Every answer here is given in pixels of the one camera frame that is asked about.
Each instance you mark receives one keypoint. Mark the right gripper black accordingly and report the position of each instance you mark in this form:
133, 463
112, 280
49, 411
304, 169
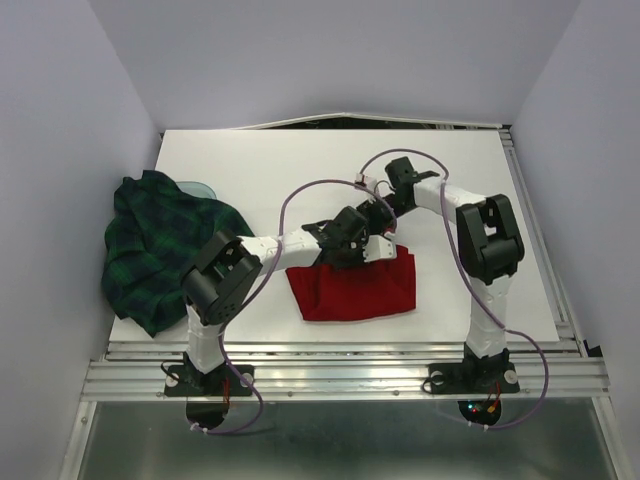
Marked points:
376, 223

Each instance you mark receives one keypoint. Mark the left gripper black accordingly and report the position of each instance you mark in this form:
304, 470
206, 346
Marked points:
359, 240

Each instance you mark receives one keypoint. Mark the red pleated skirt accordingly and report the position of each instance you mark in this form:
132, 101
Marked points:
381, 288

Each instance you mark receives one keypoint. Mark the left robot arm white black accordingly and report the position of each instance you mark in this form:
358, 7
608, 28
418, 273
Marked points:
223, 275

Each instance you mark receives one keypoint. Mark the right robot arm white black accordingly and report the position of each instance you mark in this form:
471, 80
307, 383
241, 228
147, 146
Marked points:
487, 248

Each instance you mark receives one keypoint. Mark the teal plastic piece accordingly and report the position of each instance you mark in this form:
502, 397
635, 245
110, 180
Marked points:
197, 189

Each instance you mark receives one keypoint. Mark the green plaid skirt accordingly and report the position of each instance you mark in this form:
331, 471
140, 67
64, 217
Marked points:
156, 229

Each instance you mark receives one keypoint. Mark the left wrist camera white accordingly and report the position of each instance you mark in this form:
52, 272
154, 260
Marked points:
379, 248

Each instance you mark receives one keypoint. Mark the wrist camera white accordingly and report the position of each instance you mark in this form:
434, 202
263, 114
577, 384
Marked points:
366, 183
379, 248

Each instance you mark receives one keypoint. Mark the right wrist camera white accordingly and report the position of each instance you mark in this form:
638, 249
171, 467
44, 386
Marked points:
366, 183

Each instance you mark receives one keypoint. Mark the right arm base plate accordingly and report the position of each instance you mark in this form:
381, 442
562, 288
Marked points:
456, 379

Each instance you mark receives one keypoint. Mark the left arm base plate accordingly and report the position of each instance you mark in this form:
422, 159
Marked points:
240, 380

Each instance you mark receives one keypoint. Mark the aluminium frame rail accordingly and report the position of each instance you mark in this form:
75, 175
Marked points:
345, 401

